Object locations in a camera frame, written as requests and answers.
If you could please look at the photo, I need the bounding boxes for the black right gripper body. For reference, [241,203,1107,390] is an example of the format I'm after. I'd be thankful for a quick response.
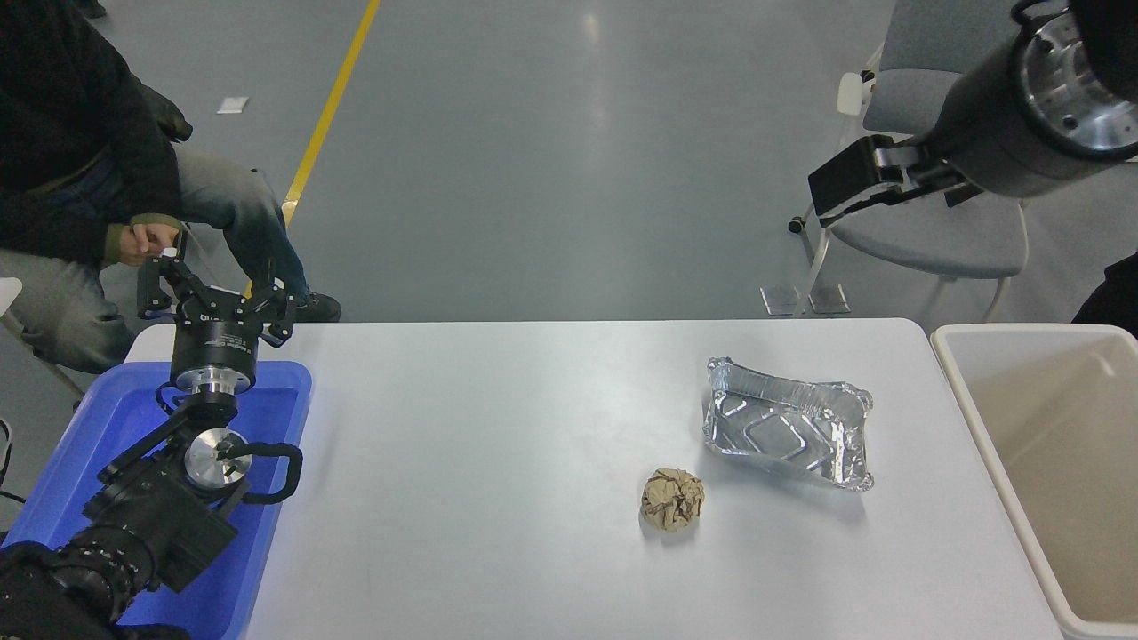
[919,35,1132,200]

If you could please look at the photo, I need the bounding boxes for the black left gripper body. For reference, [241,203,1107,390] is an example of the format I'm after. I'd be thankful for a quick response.
[170,291,268,380]

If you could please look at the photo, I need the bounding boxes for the person's hand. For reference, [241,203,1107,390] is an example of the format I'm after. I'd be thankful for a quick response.
[121,222,182,268]

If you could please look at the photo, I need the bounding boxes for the grey padded chair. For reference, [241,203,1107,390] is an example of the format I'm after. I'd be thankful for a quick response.
[789,0,1032,323]

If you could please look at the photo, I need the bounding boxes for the blue plastic tray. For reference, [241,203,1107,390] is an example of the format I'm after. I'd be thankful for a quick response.
[0,358,314,640]

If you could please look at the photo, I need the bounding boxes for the white chair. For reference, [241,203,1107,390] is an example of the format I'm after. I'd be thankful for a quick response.
[0,276,87,398]

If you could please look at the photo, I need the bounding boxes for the person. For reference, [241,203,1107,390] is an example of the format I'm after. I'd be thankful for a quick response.
[0,0,343,374]
[1070,252,1138,337]

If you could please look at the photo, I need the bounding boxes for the large pale bin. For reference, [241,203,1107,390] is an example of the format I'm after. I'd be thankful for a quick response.
[930,322,1138,640]

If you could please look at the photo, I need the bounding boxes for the silver foil tray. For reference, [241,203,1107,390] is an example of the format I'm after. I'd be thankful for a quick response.
[702,356,876,492]

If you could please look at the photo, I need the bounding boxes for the crumpled tan paper ball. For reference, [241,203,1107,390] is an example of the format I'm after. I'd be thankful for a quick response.
[640,467,706,534]

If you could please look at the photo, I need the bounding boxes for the black cable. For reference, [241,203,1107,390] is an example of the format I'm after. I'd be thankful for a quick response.
[0,416,26,506]

